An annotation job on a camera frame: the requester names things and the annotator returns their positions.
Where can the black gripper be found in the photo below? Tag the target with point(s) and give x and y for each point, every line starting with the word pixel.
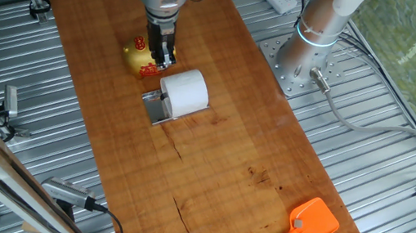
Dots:
pixel 160 33

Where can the white paper roll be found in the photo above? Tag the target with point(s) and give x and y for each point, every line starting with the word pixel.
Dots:
pixel 188 93

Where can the mirror steel roll holder shelf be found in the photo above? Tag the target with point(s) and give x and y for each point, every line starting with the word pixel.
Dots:
pixel 153 110

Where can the golden piggy bank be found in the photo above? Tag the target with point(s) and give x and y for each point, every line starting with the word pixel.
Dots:
pixel 138 60

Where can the wooden board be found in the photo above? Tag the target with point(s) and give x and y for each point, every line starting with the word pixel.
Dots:
pixel 227 156

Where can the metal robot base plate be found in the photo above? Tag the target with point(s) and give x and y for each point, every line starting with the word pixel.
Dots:
pixel 280 75

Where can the small silver camera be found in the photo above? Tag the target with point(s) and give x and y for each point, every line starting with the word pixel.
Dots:
pixel 10 101

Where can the ridged silver camera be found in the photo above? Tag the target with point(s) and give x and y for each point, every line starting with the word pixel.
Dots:
pixel 66 192

